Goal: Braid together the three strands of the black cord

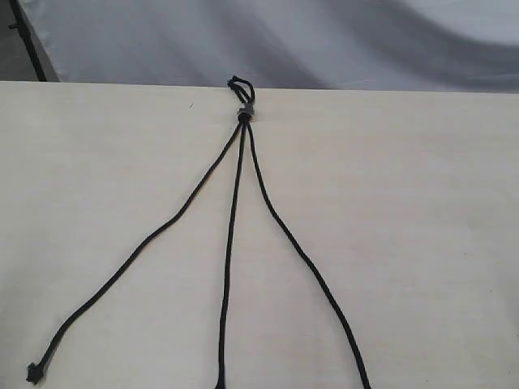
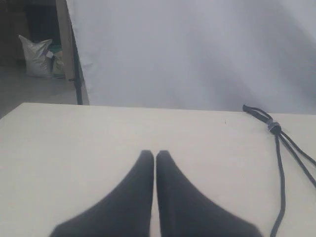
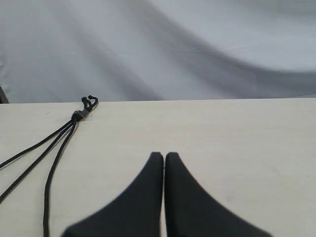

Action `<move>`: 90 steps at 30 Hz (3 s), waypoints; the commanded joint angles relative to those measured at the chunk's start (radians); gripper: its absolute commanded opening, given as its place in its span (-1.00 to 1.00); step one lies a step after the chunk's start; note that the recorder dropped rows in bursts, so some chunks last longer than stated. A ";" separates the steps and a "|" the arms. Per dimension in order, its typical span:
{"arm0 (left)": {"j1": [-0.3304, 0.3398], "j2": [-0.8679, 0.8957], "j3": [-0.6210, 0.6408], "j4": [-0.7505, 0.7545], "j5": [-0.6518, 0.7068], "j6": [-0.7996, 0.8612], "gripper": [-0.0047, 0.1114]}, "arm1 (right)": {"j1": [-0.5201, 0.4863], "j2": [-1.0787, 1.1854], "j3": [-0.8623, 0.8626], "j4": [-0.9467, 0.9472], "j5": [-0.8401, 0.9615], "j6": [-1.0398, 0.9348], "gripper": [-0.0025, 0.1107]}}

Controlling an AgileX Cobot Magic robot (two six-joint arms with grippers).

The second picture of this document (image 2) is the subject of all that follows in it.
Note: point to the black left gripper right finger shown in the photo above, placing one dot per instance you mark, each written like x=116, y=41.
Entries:
x=185, y=212

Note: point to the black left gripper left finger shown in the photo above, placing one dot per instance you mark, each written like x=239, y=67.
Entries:
x=124, y=212

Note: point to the clear tape piece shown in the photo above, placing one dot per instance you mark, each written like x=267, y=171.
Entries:
x=273, y=126

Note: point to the white backdrop cloth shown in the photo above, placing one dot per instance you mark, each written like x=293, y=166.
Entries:
x=198, y=54

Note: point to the black backdrop stand pole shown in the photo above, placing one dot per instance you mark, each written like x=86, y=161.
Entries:
x=77, y=70

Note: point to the white woven sack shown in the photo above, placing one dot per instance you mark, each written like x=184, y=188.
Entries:
x=37, y=57

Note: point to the green printed sack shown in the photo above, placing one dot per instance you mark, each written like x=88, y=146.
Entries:
x=58, y=70

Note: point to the wooden beam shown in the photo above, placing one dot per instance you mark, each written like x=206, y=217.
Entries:
x=65, y=24

